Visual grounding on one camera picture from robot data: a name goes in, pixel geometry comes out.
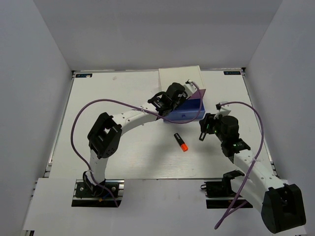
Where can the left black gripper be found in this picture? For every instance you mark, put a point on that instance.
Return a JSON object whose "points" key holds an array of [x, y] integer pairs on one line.
{"points": [[183, 98]]}

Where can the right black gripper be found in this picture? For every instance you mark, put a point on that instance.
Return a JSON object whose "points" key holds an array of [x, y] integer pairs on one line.
{"points": [[209, 119]]}

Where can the green cap black highlighter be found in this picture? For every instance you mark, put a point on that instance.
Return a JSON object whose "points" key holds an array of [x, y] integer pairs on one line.
{"points": [[202, 136]]}

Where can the blue wide drawer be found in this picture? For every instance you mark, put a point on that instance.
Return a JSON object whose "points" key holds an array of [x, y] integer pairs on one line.
{"points": [[192, 108]]}

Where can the pink small drawer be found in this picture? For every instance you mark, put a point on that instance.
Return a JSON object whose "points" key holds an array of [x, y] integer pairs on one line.
{"points": [[198, 94]]}

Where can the orange cap black highlighter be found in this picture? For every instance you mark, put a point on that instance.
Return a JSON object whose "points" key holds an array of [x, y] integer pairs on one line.
{"points": [[181, 142]]}

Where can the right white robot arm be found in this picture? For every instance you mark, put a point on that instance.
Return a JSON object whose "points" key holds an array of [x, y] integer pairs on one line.
{"points": [[280, 204]]}

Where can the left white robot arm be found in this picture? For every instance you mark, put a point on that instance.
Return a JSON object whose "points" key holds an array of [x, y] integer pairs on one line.
{"points": [[105, 135]]}

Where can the white drawer cabinet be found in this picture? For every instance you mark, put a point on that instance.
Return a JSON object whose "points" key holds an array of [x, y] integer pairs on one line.
{"points": [[179, 75]]}

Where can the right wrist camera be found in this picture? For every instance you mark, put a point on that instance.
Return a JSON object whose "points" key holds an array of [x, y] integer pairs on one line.
{"points": [[223, 109]]}

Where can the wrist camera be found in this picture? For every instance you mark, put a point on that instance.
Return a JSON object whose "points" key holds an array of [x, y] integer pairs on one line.
{"points": [[190, 88], [223, 109]]}

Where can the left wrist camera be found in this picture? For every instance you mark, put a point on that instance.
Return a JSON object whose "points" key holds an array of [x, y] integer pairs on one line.
{"points": [[190, 88]]}

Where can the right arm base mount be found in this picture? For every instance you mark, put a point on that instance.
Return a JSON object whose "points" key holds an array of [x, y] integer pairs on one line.
{"points": [[219, 194]]}

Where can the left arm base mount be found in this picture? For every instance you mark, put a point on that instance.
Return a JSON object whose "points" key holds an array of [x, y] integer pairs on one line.
{"points": [[87, 194]]}

